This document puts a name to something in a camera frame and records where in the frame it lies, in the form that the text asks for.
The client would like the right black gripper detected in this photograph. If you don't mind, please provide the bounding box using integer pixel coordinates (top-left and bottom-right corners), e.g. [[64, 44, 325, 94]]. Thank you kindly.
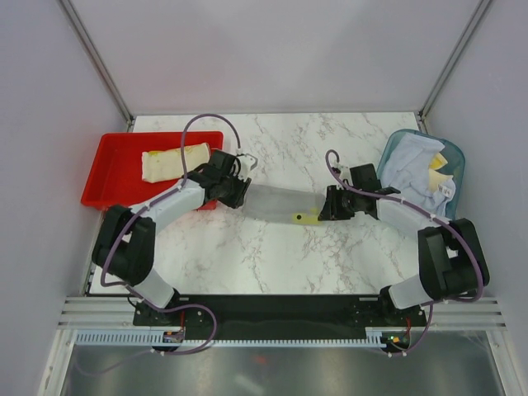
[[318, 185, 362, 221]]

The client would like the grey towel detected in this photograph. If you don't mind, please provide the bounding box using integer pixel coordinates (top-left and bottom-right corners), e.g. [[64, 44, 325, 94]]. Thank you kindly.
[[242, 184, 325, 225]]

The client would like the yellow green patterned towel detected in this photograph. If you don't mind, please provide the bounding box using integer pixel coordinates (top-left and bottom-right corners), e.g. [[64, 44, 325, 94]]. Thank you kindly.
[[141, 143, 211, 183]]

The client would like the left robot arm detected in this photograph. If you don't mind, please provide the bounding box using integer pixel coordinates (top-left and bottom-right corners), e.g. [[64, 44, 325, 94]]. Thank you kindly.
[[92, 150, 257, 325]]

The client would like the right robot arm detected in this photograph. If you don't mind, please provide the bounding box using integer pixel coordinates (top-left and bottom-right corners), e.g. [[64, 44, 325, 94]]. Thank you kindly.
[[318, 164, 489, 325]]

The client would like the light blue towel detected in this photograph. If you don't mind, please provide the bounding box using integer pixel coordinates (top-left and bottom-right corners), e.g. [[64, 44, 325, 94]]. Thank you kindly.
[[379, 133, 456, 216]]

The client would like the yellow towel in basket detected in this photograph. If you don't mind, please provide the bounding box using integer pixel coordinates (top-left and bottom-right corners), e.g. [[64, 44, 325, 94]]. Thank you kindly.
[[428, 153, 453, 192]]

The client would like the red plastic tray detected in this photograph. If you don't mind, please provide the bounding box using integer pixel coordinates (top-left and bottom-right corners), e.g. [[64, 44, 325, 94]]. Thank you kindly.
[[79, 130, 226, 212]]

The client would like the teal plastic basket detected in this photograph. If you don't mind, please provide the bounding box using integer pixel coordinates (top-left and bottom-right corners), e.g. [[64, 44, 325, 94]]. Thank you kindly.
[[377, 129, 465, 219]]

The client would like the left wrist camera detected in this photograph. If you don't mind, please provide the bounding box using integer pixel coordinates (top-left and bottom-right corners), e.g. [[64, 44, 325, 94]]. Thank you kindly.
[[237, 153, 258, 178]]

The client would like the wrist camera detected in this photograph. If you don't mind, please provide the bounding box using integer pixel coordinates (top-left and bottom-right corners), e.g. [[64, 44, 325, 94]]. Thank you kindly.
[[332, 163, 352, 185], [237, 153, 258, 178]]

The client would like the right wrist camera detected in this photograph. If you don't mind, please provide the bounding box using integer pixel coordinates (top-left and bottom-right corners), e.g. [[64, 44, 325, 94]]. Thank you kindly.
[[332, 163, 352, 185]]

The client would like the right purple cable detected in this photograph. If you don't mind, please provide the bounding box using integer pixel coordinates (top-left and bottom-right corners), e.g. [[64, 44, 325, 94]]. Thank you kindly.
[[325, 148, 484, 360]]

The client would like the purple cable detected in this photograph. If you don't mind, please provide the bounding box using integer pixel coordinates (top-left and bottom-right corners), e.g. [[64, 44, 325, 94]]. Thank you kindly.
[[325, 148, 484, 360], [76, 114, 244, 376]]

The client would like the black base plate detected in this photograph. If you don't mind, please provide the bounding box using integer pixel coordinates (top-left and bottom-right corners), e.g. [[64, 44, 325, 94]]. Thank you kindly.
[[133, 295, 427, 340]]

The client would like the white slotted cable duct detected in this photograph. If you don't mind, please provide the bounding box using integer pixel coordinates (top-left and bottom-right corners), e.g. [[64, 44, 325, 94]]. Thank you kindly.
[[75, 328, 408, 348]]

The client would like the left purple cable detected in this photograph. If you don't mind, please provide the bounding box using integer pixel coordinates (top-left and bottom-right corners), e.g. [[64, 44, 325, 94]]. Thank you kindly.
[[76, 114, 244, 376]]

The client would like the aluminium rail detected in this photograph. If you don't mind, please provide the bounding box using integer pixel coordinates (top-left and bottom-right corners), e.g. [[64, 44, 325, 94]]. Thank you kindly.
[[58, 296, 135, 330]]

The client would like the left aluminium frame post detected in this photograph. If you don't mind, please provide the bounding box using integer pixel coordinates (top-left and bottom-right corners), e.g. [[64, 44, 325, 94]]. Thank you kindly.
[[57, 0, 135, 131]]

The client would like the aluminium frame post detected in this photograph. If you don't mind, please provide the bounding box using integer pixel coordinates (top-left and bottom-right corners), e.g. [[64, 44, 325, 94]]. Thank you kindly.
[[57, 0, 135, 131], [415, 0, 494, 125]]

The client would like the right aluminium frame post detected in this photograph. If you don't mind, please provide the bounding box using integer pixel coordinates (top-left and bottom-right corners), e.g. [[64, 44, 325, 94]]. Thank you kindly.
[[415, 0, 494, 125]]

